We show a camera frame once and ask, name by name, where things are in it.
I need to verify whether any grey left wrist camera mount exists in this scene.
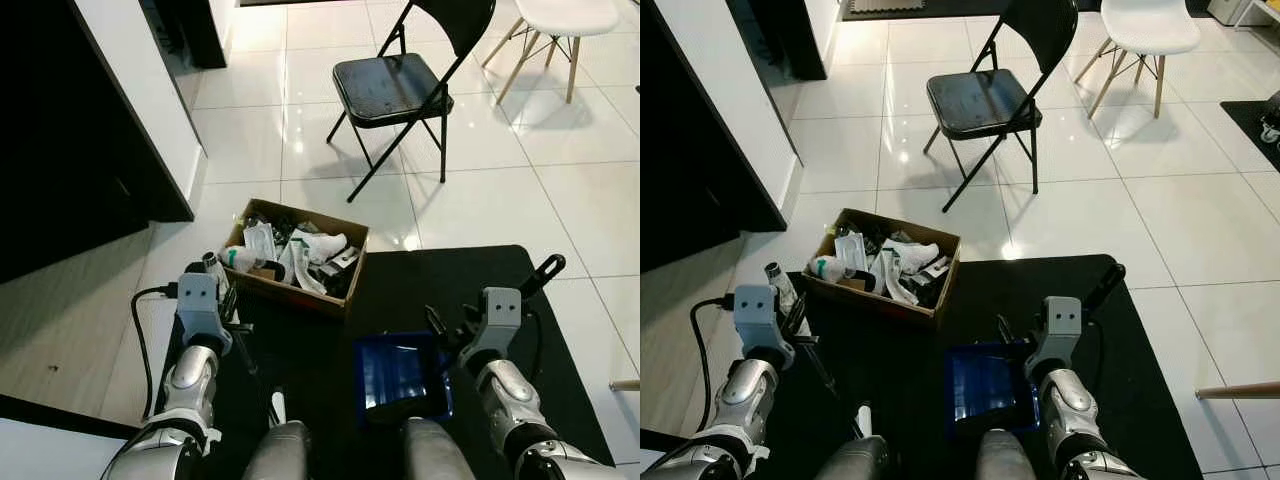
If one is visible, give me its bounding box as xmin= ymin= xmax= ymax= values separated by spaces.
xmin=176 ymin=272 xmax=234 ymax=356
xmin=733 ymin=284 xmax=796 ymax=361

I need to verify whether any black folding chair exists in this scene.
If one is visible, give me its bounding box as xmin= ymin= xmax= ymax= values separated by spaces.
xmin=922 ymin=0 xmax=1079 ymax=214
xmin=327 ymin=0 xmax=496 ymax=204

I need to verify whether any small black floor mat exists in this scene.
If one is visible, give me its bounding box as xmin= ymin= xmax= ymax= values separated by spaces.
xmin=1222 ymin=98 xmax=1280 ymax=173

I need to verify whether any black furniture post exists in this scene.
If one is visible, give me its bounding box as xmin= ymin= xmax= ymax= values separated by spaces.
xmin=735 ymin=0 xmax=833 ymax=81
xmin=155 ymin=0 xmax=233 ymax=69

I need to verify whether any white and black broom handle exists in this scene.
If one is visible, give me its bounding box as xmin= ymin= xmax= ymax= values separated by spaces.
xmin=203 ymin=253 xmax=288 ymax=429
xmin=765 ymin=262 xmax=873 ymax=441

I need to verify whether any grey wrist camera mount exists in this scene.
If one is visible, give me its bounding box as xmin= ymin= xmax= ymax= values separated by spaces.
xmin=1028 ymin=296 xmax=1084 ymax=379
xmin=176 ymin=272 xmax=234 ymax=356
xmin=460 ymin=287 xmax=523 ymax=373
xmin=733 ymin=284 xmax=796 ymax=361

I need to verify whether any large black floor mat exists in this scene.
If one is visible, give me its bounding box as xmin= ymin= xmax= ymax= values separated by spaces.
xmin=150 ymin=245 xmax=616 ymax=480
xmin=760 ymin=255 xmax=1206 ymax=480

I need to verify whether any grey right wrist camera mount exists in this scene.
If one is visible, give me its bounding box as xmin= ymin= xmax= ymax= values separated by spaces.
xmin=1028 ymin=296 xmax=1084 ymax=379
xmin=460 ymin=287 xmax=523 ymax=373

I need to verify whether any white chair with wooden legs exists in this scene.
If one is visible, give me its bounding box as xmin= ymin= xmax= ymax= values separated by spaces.
xmin=1075 ymin=0 xmax=1201 ymax=119
xmin=480 ymin=0 xmax=621 ymax=106

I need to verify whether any brown cardboard box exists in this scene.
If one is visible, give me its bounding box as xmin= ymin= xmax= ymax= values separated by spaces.
xmin=222 ymin=197 xmax=370 ymax=319
xmin=808 ymin=208 xmax=963 ymax=329

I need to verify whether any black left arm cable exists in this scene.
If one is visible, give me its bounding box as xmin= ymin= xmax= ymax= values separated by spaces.
xmin=690 ymin=295 xmax=739 ymax=431
xmin=130 ymin=283 xmax=183 ymax=421

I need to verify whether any white green-striped packet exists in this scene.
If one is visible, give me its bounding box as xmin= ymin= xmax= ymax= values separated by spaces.
xmin=873 ymin=250 xmax=916 ymax=306
xmin=283 ymin=240 xmax=329 ymax=296

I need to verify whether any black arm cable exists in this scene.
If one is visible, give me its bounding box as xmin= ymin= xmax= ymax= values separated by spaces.
xmin=690 ymin=295 xmax=739 ymax=431
xmin=522 ymin=308 xmax=546 ymax=381
xmin=130 ymin=283 xmax=183 ymax=421
xmin=1082 ymin=318 xmax=1103 ymax=386

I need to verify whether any blue long-handled dustpan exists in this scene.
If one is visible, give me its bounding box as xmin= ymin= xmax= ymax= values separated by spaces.
xmin=943 ymin=262 xmax=1128 ymax=433
xmin=352 ymin=253 xmax=566 ymax=426

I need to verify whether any clear plastic packet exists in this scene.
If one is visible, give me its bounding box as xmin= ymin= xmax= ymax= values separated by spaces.
xmin=833 ymin=232 xmax=869 ymax=271
xmin=243 ymin=222 xmax=279 ymax=263

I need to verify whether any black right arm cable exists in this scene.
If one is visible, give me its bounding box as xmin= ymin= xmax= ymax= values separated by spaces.
xmin=1082 ymin=318 xmax=1103 ymax=386
xmin=522 ymin=308 xmax=546 ymax=381

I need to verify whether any grey right robot leg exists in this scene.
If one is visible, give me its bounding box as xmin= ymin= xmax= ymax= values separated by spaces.
xmin=975 ymin=430 xmax=1036 ymax=480
xmin=403 ymin=418 xmax=476 ymax=480

